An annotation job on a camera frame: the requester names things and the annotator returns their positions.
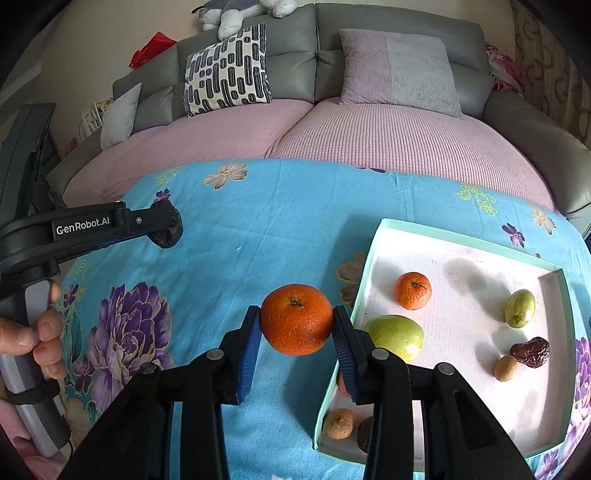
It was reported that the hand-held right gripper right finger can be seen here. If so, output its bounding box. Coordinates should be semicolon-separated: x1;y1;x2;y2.
332;305;539;480

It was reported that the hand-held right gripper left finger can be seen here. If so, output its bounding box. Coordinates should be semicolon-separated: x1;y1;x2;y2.
60;305;262;480

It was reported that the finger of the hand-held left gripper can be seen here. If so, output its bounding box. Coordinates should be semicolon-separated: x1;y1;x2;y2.
88;205;163;254

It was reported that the dark wrinkled round fruit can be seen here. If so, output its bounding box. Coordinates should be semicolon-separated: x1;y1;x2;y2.
152;199;184;250

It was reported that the green pear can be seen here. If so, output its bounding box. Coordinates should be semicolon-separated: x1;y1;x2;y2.
364;315;425;363

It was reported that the large orange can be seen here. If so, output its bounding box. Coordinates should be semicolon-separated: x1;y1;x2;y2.
260;284;334;356

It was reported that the rough tan round fruit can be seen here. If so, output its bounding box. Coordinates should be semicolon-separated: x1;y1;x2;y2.
322;408;357;440

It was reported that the large dark red date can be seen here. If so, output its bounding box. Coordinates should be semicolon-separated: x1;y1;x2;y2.
356;416;374;454

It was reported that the small tangerine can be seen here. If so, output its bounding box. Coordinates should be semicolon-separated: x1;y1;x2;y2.
394;272;433;311

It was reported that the white tray with teal rim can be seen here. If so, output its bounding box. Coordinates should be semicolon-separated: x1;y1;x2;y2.
312;217;581;474

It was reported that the smooth brown round fruit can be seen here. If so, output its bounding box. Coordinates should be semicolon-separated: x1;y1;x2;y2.
493;355;519;382

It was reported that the small green fruit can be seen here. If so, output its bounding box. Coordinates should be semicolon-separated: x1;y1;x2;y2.
503;289;537;329

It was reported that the small red date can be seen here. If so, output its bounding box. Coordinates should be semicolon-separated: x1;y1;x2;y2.
510;337;550;369

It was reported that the person's left hand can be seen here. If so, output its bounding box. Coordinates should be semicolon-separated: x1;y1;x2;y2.
0;281;68;382

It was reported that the pink sofa seat cover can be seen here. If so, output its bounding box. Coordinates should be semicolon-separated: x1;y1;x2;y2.
62;98;315;209
270;95;563;214

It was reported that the light grey pillow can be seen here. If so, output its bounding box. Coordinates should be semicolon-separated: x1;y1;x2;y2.
100;82;143;150

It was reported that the grey leather cushion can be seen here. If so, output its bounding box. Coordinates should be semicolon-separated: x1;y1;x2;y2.
131;85;177;135

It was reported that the blue floral tablecloth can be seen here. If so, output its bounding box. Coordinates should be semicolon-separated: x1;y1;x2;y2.
55;159;591;480

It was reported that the black and white patterned pillow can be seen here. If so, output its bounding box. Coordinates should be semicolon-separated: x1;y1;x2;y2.
183;23;273;118

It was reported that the red plastic bag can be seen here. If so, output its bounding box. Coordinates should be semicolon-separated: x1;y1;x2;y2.
128;31;179;70

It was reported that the grey and white plush toy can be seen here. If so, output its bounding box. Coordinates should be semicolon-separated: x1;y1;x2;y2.
191;0;299;42

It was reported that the grey sofa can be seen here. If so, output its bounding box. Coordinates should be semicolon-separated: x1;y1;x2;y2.
46;2;591;234

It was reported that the purple and grey pillow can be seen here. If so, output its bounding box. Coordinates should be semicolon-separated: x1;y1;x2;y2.
339;28;464;120

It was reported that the beige patterned curtain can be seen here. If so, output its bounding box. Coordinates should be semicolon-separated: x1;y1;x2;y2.
510;0;591;149

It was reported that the white wire rack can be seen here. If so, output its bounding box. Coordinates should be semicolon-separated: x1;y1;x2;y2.
82;99;114;137

